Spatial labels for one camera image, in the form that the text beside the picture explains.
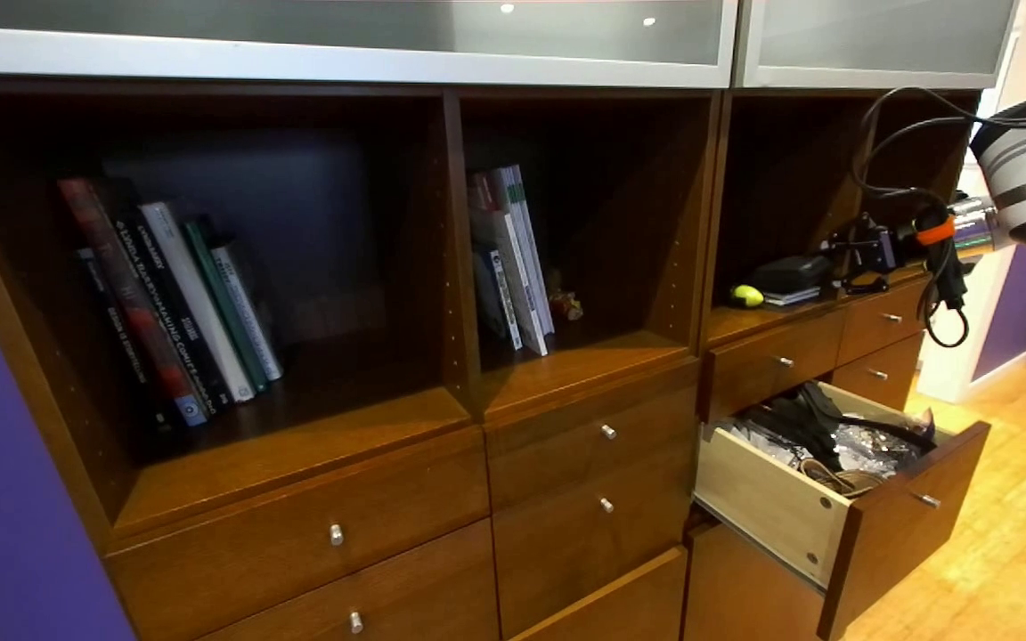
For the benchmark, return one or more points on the middle row of books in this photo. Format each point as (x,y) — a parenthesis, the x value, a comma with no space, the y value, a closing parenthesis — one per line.
(513,269)

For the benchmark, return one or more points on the pale green book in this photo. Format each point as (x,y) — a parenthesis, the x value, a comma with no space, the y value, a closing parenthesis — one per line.
(249,310)

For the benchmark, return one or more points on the green spine book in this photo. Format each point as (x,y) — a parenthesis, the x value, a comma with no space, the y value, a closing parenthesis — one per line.
(230,303)

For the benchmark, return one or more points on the small brown figurine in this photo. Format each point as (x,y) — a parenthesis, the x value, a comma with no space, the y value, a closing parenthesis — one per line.
(562,307)

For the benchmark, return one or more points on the black spine book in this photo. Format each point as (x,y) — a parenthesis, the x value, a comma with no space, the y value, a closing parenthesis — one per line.
(162,287)

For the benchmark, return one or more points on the silver drawer knob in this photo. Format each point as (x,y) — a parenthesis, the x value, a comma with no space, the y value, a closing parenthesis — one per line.
(606,502)
(606,427)
(880,372)
(786,361)
(927,499)
(355,621)
(336,532)
(891,318)

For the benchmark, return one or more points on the dark items inside drawer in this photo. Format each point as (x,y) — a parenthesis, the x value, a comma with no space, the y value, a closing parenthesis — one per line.
(880,450)

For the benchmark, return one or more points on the small blue white book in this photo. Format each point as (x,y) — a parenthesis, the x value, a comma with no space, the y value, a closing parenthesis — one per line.
(793,299)

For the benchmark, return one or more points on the brown wooden drawer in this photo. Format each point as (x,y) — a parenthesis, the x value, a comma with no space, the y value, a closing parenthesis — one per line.
(300,534)
(391,592)
(590,431)
(773,361)
(880,318)
(880,375)
(590,520)

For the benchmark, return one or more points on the tall white book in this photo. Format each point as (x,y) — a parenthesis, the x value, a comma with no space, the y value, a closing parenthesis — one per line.
(197,297)

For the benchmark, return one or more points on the dark thin book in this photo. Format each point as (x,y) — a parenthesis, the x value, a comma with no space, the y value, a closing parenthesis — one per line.
(484,288)

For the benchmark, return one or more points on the brown drawer with pale sides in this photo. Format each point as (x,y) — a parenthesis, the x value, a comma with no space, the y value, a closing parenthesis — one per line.
(891,520)

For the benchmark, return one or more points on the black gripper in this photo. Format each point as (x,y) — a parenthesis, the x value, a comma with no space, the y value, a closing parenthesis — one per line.
(874,245)

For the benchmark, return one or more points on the frosted glass cabinet door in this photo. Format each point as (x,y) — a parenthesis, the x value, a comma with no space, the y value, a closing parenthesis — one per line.
(880,36)
(336,31)

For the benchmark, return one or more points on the red spine book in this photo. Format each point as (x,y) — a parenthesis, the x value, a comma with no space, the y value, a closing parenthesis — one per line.
(122,297)

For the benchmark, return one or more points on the grey blue spine book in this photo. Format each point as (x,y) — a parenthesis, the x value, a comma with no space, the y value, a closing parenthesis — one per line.
(529,237)

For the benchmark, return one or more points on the yellow-green ball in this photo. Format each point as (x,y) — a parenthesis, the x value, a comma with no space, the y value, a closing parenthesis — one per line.
(750,293)

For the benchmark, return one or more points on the black pouch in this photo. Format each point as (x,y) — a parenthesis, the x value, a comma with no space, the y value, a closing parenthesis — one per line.
(793,273)

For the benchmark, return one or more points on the brown wooden shelf unit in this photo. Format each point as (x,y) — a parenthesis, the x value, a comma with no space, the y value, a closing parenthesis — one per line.
(300,475)

